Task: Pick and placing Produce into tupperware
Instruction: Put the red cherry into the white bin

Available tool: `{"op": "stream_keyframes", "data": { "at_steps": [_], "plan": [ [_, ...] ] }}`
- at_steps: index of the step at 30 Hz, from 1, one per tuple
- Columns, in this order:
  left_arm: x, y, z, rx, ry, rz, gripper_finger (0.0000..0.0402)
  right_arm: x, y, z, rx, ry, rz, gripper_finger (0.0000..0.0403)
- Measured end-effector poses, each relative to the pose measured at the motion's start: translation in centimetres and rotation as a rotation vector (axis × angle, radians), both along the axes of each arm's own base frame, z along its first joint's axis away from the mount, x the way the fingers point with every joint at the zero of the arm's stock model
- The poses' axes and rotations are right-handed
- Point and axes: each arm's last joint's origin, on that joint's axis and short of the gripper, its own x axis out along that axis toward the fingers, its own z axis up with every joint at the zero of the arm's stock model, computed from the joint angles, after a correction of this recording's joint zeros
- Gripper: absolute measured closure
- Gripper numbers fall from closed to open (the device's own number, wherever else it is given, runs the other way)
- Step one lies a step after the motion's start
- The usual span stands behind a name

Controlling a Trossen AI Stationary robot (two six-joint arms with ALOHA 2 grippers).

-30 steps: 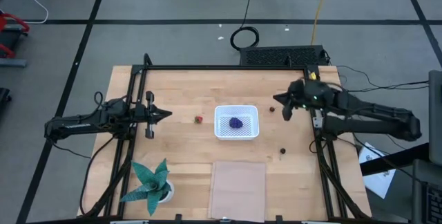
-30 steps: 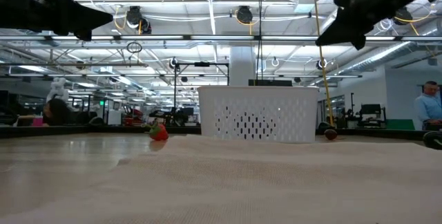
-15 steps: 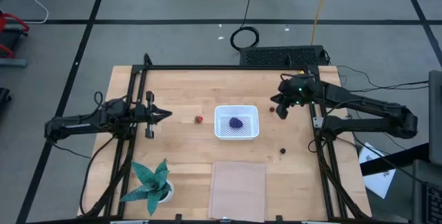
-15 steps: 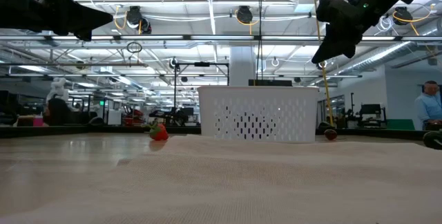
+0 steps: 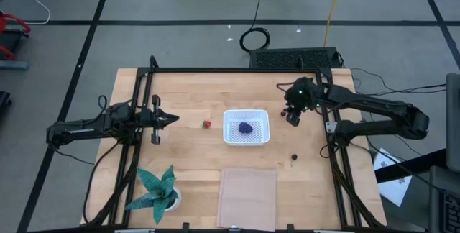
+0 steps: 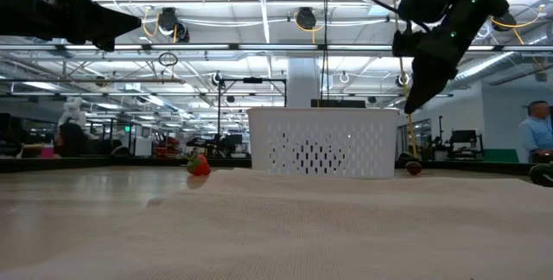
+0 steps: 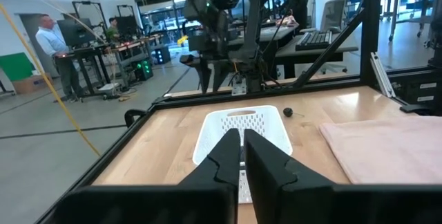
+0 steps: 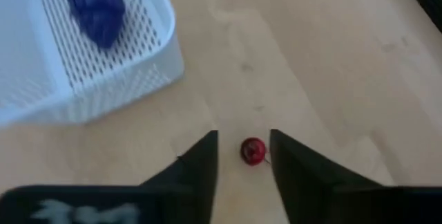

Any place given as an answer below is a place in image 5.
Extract white plant pot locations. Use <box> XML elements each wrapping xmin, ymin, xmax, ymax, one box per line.
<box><xmin>163</xmin><ymin>186</ymin><xmax>183</xmax><ymax>212</ymax></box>

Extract pink folded cloth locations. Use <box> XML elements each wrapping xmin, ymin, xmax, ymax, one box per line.
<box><xmin>216</xmin><ymin>168</ymin><xmax>278</xmax><ymax>232</ymax></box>

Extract white printed paper sheet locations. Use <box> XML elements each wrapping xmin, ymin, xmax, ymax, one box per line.
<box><xmin>372</xmin><ymin>147</ymin><xmax>413</xmax><ymax>208</ymax></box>

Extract green leafy plant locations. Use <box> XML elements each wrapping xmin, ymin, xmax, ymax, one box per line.
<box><xmin>124</xmin><ymin>164</ymin><xmax>180</xmax><ymax>226</ymax></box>

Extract red tube cart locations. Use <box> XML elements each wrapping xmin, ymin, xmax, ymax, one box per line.
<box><xmin>0</xmin><ymin>8</ymin><xmax>32</xmax><ymax>71</ymax></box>

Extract black aluminium table frame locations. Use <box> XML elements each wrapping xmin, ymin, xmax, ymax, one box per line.
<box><xmin>80</xmin><ymin>55</ymin><xmax>388</xmax><ymax>233</ymax></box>

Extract grey equipment case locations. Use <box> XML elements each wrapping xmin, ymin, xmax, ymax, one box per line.
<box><xmin>428</xmin><ymin>165</ymin><xmax>460</xmax><ymax>233</ymax></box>

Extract black metal bar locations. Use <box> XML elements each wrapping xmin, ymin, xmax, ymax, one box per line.
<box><xmin>374</xmin><ymin>148</ymin><xmax>447</xmax><ymax>184</ymax></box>

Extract white perforated plastic basket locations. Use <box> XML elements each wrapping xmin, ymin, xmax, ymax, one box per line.
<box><xmin>222</xmin><ymin>109</ymin><xmax>270</xmax><ymax>146</ymax></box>

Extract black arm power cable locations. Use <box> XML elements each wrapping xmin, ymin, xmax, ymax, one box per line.
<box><xmin>82</xmin><ymin>141</ymin><xmax>121</xmax><ymax>225</ymax></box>

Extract yellow cable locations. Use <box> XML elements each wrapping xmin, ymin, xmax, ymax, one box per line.
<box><xmin>323</xmin><ymin>0</ymin><xmax>348</xmax><ymax>48</ymax></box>

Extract black coiled floor cable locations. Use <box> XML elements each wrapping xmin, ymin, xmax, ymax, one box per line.
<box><xmin>227</xmin><ymin>0</ymin><xmax>278</xmax><ymax>53</ymax></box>

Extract thin black cables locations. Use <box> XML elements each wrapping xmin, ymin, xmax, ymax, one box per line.
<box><xmin>350</xmin><ymin>67</ymin><xmax>447</xmax><ymax>97</ymax></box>

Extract black chair base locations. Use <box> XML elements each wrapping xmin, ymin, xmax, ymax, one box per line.
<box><xmin>0</xmin><ymin>91</ymin><xmax>12</xmax><ymax>118</ymax></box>

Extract grey metal cabinet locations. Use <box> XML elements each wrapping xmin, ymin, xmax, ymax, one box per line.
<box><xmin>445</xmin><ymin>73</ymin><xmax>460</xmax><ymax>175</ymax></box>

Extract black perforated computer case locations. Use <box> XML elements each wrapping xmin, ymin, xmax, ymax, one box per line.
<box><xmin>249</xmin><ymin>47</ymin><xmax>342</xmax><ymax>70</ymax></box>

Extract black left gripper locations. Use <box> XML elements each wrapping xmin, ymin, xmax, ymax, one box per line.
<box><xmin>139</xmin><ymin>95</ymin><xmax>180</xmax><ymax>145</ymax></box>

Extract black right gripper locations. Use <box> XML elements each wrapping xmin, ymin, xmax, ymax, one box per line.
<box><xmin>284</xmin><ymin>77</ymin><xmax>319</xmax><ymax>127</ymax></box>

